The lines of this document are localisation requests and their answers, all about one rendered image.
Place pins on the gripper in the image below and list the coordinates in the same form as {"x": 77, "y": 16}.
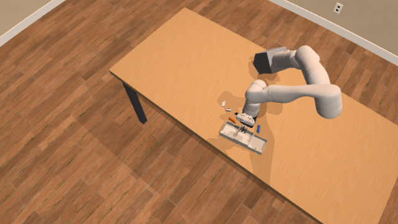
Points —
{"x": 247, "y": 118}

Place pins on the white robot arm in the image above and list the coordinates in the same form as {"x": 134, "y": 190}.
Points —
{"x": 328, "y": 101}

